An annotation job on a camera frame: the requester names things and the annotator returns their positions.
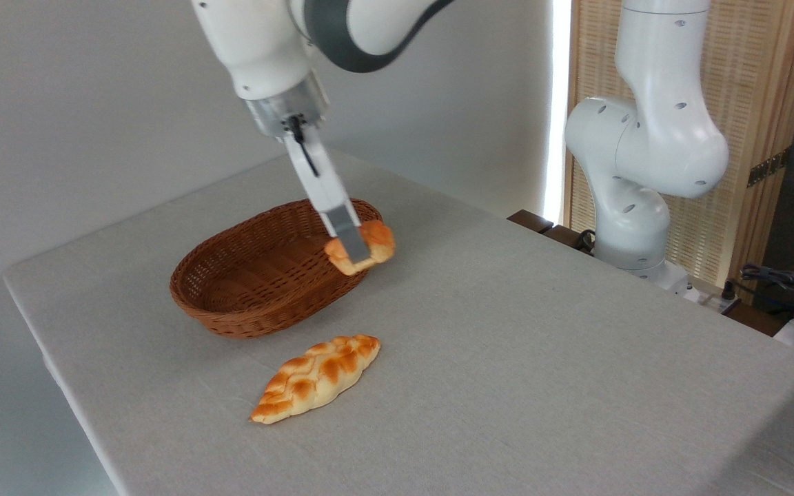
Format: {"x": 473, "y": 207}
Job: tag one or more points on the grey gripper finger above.
{"x": 350, "y": 238}

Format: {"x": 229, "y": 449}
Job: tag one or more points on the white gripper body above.
{"x": 324, "y": 179}

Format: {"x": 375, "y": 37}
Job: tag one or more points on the round golden bread roll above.
{"x": 380, "y": 240}

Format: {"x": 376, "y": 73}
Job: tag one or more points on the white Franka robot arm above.
{"x": 652, "y": 138}

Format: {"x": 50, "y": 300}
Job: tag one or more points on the long braided bread loaf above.
{"x": 314, "y": 377}

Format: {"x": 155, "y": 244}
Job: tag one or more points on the brown wicker basket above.
{"x": 259, "y": 289}

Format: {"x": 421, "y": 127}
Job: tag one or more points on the grey tablecloth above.
{"x": 507, "y": 358}

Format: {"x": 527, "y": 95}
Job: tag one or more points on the white power strip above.
{"x": 710, "y": 297}

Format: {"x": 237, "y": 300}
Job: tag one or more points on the black screen hinge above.
{"x": 769, "y": 167}

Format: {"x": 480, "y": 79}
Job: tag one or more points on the wooden rattan folding screen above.
{"x": 755, "y": 83}

